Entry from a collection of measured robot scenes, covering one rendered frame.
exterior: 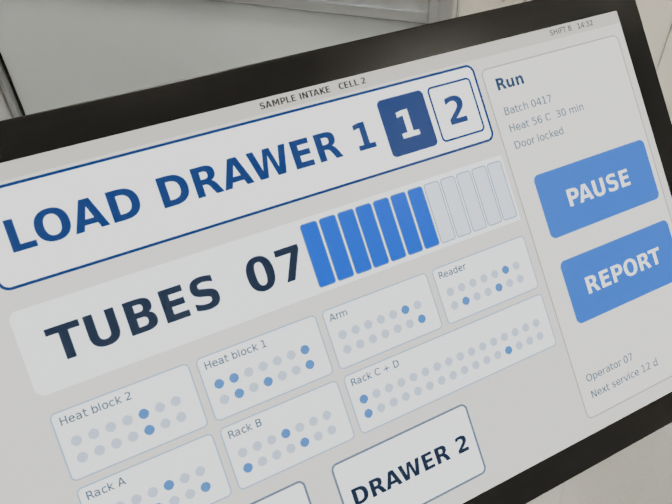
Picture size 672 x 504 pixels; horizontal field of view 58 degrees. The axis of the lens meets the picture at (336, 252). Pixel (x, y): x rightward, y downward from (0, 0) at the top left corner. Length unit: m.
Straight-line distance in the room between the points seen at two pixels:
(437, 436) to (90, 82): 1.18
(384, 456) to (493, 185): 0.18
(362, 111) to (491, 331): 0.16
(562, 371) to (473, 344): 0.07
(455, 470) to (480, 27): 0.28
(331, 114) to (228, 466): 0.21
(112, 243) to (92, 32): 1.04
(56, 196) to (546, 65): 0.32
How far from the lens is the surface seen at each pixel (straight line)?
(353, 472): 0.37
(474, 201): 0.40
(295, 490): 0.36
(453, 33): 0.42
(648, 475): 1.67
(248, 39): 1.14
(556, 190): 0.43
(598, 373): 0.45
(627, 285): 0.47
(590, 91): 0.47
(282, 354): 0.35
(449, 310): 0.38
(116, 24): 1.31
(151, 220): 0.34
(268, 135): 0.35
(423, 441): 0.39
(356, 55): 0.38
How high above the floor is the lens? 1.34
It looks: 41 degrees down
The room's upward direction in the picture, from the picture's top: 3 degrees counter-clockwise
